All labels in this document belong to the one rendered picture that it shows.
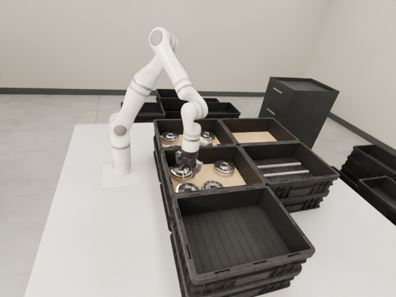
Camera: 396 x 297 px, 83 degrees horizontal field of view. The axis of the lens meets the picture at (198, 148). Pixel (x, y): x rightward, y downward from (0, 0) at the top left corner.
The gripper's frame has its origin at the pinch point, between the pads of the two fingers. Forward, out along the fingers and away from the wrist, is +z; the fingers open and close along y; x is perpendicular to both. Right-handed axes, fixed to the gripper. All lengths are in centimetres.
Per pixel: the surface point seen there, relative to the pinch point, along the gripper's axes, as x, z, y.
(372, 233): 40, 16, 83
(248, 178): 14.9, -0.5, 24.3
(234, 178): 14.3, 2.8, 18.0
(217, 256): -25.0, 2.8, 31.0
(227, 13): 311, -53, -151
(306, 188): 26, -1, 48
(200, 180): 2.0, 2.7, 6.1
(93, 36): 152, -4, -282
